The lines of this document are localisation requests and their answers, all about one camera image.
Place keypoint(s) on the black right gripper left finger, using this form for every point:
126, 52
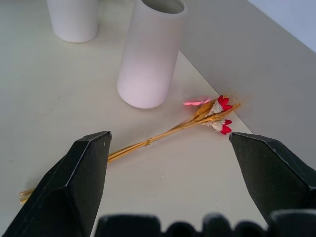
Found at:
66, 187

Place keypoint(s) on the dried wheat flower bouquet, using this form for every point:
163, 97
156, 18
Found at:
172, 131

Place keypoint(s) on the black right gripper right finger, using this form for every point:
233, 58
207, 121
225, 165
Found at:
269, 170

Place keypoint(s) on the tall white cylindrical vase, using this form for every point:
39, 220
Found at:
150, 56

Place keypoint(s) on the wide white cylindrical vase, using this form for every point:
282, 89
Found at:
74, 19

